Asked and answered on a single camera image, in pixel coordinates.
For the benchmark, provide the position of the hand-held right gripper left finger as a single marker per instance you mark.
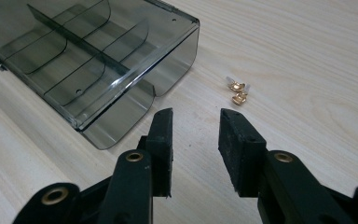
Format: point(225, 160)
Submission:
point(160, 155)

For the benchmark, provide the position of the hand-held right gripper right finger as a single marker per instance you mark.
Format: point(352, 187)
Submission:
point(242, 155)

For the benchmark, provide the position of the gold earring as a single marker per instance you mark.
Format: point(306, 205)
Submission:
point(239, 99)

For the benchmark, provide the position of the small brass fitting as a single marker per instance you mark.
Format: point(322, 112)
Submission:
point(236, 86)

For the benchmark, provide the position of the transparent grey compartment box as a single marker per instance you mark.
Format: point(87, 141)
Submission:
point(74, 46)

